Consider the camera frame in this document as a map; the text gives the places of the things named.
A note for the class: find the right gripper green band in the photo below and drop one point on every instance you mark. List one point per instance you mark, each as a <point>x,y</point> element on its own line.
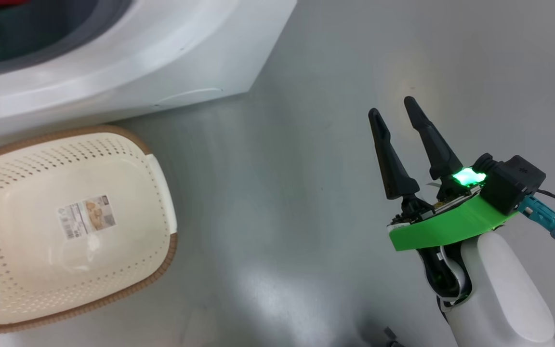
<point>446,226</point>

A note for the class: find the plain red garment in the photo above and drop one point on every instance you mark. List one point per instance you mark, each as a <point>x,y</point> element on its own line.
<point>3,4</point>

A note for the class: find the grey rubber door gasket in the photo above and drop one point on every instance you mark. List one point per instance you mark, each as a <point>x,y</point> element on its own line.
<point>41,43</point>

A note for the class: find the white front-load washing machine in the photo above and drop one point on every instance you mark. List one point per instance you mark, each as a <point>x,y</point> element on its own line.
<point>162,58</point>

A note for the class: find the basket product label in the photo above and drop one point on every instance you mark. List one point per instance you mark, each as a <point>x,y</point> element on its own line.
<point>86,217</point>

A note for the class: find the cream perforated laundry basket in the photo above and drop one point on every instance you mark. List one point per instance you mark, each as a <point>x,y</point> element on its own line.
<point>27,270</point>

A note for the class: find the round drain filter cover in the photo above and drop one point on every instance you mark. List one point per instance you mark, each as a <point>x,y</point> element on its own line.
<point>186,98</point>

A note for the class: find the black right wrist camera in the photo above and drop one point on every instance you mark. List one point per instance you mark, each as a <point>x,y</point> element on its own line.
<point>513,183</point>

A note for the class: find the teal right camera connector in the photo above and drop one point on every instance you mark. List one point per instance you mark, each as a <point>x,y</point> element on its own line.
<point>542,217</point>

